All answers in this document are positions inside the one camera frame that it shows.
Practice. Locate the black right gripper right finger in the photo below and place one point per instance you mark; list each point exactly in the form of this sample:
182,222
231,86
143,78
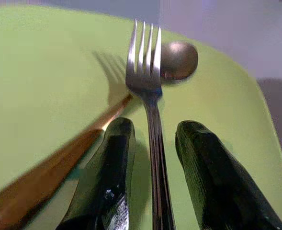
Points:
222,187

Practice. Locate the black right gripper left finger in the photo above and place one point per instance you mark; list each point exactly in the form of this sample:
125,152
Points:
107,182

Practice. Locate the metal fork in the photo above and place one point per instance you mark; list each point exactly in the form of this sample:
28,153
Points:
155,134

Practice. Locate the copper coloured knife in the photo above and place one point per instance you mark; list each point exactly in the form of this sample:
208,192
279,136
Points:
47,175

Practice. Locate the green plate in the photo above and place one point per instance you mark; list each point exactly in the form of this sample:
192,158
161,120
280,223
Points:
47,72

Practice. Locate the metal spoon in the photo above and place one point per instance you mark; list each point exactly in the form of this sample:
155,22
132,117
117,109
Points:
179,60

